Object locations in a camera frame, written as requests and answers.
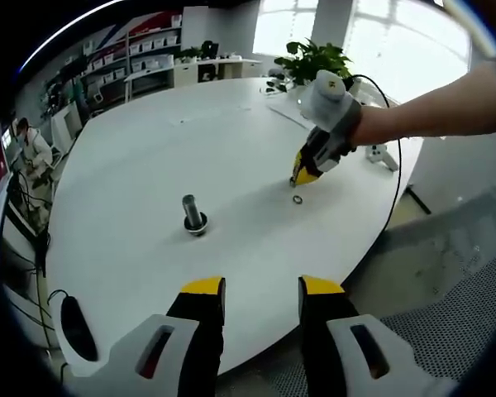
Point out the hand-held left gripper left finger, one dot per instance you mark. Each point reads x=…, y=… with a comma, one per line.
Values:
x=190, y=331

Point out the white paper sheet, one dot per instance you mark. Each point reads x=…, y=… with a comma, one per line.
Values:
x=291, y=116

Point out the large dark washer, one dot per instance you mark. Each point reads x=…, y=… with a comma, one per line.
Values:
x=187, y=227
x=187, y=223

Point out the small steel washer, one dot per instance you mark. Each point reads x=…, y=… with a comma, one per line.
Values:
x=294, y=199

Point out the grey handheld controller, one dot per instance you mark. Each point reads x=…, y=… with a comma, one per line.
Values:
x=382, y=156

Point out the green potted plant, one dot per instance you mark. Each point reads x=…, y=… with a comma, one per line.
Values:
x=314, y=62

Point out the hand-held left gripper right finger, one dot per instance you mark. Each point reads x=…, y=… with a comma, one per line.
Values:
x=326, y=331

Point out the white side desk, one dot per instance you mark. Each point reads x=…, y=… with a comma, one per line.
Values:
x=190, y=76

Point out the black computer mouse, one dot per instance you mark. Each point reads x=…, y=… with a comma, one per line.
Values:
x=79, y=331

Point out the storage shelving with white bins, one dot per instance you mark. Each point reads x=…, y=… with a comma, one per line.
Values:
x=128, y=54

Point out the computer monitor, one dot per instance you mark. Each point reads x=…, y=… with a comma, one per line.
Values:
x=0, y=157

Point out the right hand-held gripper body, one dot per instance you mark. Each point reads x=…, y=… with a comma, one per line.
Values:
x=330, y=111

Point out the grey mesh office chair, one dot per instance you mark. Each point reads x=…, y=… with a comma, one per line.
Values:
x=446, y=281

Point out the large threaded steel stud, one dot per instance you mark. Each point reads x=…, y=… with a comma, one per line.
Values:
x=192, y=209

